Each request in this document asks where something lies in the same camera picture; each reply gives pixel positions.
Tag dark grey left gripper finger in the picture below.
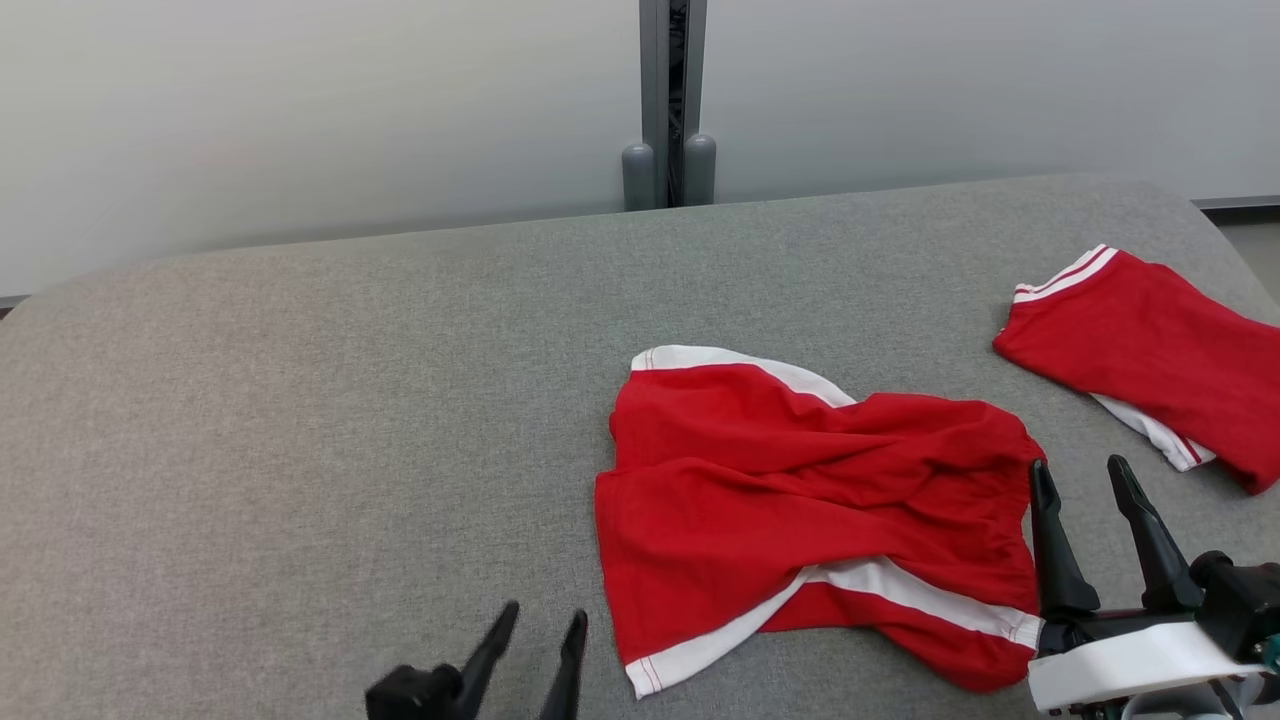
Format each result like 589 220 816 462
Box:
455 600 522 720
540 610 590 720

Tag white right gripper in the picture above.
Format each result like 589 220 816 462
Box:
1028 455 1272 714

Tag red basketball jersey number 23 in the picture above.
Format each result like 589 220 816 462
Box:
993 244 1280 497

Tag red shorts white side stripes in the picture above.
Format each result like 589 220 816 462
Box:
595 345 1049 700

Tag grey metal partition post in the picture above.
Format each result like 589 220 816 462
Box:
622 0 718 212

